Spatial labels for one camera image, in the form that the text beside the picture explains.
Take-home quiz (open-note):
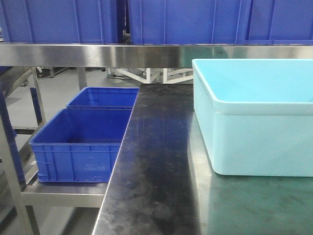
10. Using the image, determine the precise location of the stainless steel shelf rack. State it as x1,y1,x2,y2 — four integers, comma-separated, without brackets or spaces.
0,43,313,235

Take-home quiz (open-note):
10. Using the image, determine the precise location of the far blue crate lower shelf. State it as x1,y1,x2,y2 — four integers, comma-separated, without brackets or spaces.
67,87,139,109

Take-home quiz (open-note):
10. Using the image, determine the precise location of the blue crate shelf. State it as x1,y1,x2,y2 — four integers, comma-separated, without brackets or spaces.
67,87,139,109
30,108,132,183

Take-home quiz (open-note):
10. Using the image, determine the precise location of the near blue crate lower shelf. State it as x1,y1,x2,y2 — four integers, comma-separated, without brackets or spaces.
30,108,132,183

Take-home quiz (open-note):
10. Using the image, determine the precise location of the upper middle blue crate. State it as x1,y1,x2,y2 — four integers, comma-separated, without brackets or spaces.
128,0,251,45

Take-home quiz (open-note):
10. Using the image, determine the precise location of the blue crate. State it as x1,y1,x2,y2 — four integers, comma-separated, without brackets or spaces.
245,0,313,45
0,0,125,44
128,0,251,45

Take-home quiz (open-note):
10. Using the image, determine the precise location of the light blue plastic tray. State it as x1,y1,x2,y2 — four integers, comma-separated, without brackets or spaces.
192,59,313,177

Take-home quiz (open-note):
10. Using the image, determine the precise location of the upper right blue crate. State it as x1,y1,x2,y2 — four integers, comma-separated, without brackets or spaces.
245,0,313,45

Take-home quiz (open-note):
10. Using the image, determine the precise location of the upper left blue crate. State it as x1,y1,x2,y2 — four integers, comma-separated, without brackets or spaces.
0,0,125,44

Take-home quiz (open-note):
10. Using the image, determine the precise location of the white metal frame background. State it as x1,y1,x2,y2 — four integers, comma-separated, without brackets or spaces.
103,68,193,84

